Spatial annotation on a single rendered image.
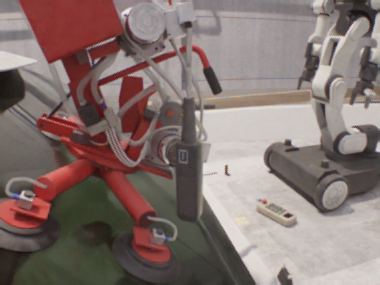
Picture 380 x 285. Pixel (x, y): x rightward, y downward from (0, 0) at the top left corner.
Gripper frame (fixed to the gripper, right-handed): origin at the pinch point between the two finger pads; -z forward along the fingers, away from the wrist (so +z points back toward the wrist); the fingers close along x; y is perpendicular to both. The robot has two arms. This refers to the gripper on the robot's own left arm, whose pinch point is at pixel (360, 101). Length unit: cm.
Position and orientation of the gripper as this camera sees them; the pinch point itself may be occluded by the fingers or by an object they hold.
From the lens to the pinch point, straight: 168.0
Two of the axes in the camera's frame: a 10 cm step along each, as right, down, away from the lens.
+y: 2.9, 3.2, -9.0
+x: -9.4, -0.9, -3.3
